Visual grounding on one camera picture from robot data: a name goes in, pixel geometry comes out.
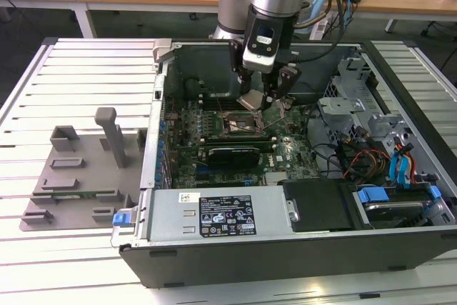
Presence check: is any multicolour power wire bundle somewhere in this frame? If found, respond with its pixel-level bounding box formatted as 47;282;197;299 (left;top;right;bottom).
337;129;392;181

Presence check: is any green RAM stick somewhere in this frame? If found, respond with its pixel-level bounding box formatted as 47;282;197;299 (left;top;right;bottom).
51;192;100;200

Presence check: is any grey power supply unit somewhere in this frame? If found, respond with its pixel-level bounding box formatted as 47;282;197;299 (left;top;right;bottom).
146;186;301;244

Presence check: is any blue flat data cable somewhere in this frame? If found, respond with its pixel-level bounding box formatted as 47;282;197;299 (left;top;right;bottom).
399;144;415;186
388;149;403;186

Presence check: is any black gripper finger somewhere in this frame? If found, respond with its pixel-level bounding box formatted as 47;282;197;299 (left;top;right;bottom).
230;37;256;98
263;64;303;106

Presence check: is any CPU socket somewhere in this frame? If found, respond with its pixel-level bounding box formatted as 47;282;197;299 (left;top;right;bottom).
221;111;267;135

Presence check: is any white power strip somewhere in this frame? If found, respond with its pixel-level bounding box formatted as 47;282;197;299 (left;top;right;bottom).
309;19;328;41

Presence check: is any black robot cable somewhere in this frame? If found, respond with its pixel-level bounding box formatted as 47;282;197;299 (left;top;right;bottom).
291;0;347;65

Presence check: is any grey parts rack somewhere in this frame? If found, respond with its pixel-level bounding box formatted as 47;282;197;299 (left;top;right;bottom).
18;106;148;234

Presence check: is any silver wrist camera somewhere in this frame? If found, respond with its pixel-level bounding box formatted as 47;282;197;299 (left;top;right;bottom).
241;21;285;73

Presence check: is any black plastic shroud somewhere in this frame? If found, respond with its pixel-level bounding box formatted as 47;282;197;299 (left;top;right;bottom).
281;180;354;234

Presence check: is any metal socket cover frame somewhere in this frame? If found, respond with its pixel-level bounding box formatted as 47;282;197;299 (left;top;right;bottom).
253;103;292;131

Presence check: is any silver CPU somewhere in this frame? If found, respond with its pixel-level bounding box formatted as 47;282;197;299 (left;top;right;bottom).
236;89;272;110

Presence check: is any black power supply label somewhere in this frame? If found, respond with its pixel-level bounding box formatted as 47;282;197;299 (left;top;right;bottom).
198;194;256;238

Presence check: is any green motherboard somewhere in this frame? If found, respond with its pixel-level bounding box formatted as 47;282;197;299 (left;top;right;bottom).
162;94;322;190

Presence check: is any hard disk in blue carrier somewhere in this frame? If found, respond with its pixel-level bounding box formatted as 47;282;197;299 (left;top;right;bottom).
352;184;442;230

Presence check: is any thin metal locking lever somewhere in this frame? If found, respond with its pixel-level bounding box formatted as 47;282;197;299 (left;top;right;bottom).
210;86;226;114

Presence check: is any black and grey PC case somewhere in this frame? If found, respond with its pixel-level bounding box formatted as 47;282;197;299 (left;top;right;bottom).
109;38;457;290

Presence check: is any black graphics card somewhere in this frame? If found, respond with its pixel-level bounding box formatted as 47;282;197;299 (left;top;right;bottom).
197;145;262;169

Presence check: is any metal drive cage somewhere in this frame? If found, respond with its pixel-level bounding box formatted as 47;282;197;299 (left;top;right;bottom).
316;55;415;184

